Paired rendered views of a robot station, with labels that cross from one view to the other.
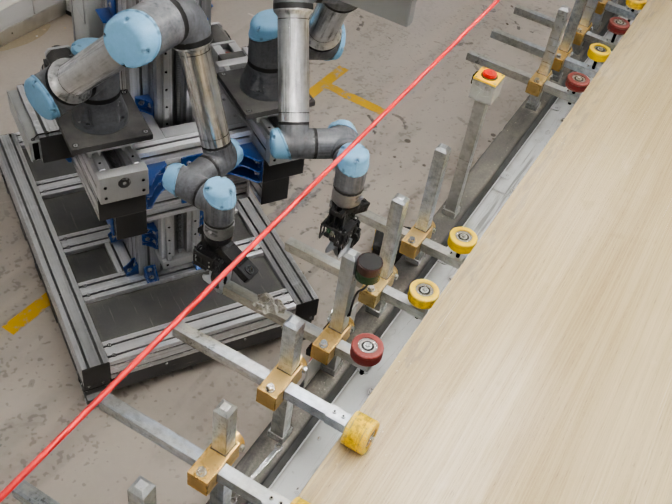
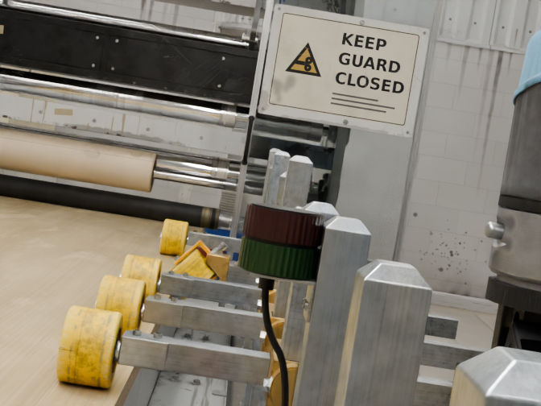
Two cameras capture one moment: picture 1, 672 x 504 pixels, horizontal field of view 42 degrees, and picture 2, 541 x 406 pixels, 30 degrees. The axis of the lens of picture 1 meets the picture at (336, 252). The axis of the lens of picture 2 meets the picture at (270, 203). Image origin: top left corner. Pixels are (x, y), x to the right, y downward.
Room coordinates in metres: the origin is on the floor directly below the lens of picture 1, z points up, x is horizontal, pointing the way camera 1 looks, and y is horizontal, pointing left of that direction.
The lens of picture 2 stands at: (2.11, -0.42, 1.18)
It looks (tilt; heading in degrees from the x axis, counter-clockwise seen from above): 3 degrees down; 155
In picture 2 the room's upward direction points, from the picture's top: 9 degrees clockwise
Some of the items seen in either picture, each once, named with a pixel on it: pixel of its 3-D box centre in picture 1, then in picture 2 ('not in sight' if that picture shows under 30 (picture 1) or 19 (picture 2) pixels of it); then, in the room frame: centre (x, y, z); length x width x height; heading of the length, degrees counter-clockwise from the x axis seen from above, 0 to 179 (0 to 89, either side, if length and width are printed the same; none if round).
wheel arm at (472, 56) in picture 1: (521, 76); not in sight; (2.81, -0.56, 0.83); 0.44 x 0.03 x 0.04; 66
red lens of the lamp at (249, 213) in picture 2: (369, 265); (283, 224); (1.43, -0.08, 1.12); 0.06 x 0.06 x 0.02
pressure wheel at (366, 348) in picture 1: (364, 358); not in sight; (1.37, -0.11, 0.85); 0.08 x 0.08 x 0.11
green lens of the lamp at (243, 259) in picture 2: (368, 272); (278, 257); (1.43, -0.08, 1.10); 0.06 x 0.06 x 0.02
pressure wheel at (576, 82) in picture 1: (574, 90); not in sight; (2.73, -0.74, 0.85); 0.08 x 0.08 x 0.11
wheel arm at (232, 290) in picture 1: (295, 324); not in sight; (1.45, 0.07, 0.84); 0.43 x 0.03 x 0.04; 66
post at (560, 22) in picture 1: (545, 66); not in sight; (2.82, -0.64, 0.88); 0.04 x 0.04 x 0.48; 66
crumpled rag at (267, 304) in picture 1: (269, 302); not in sight; (1.48, 0.14, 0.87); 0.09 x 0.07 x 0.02; 66
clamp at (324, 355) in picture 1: (334, 338); not in sight; (1.43, -0.03, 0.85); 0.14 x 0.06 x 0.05; 156
